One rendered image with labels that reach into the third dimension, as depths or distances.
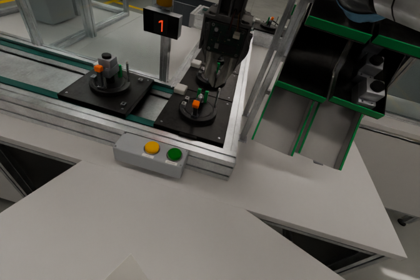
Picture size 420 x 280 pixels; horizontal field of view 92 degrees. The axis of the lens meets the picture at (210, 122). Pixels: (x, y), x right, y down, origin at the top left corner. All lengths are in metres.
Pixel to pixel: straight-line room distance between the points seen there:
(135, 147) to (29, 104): 0.38
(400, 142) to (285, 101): 1.04
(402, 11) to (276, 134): 0.50
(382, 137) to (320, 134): 0.86
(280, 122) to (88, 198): 0.61
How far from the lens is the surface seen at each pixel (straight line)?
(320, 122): 0.76
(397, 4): 0.27
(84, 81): 0.90
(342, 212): 0.88
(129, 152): 0.63
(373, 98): 0.65
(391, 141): 1.63
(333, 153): 0.77
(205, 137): 0.67
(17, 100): 0.89
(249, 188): 0.74
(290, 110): 0.72
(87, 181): 0.72
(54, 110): 0.81
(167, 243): 0.62
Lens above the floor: 1.45
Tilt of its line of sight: 42 degrees down
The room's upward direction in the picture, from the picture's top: 15 degrees clockwise
